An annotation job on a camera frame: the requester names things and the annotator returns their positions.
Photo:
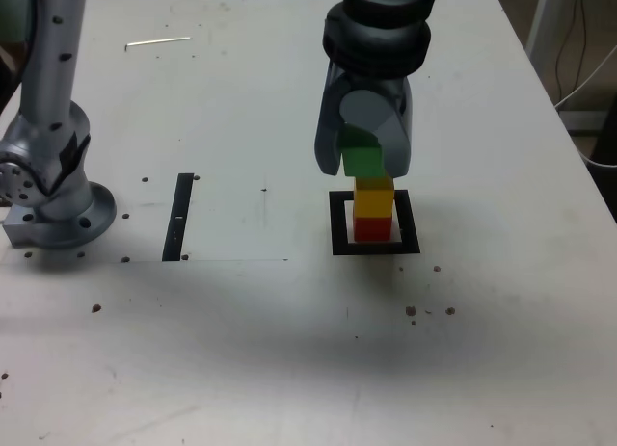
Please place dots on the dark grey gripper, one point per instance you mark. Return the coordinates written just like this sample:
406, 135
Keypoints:
385, 85

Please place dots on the green cube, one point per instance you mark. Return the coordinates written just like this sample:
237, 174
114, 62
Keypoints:
361, 159

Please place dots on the yellow cube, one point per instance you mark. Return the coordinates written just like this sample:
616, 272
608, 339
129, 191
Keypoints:
373, 200

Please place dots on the red cube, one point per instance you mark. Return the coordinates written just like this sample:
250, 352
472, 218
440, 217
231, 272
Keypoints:
372, 229

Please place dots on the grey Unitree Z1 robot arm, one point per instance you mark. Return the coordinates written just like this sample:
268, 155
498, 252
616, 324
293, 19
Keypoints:
53, 80

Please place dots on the black tape square outline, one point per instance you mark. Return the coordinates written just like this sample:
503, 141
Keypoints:
337, 224

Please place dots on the black tape strip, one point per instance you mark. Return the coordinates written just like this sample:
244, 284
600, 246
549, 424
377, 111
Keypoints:
177, 210

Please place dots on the thin white stick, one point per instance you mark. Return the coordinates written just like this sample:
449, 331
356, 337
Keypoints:
159, 41

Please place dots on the white frame leg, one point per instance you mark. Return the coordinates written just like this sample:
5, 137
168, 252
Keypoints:
539, 27

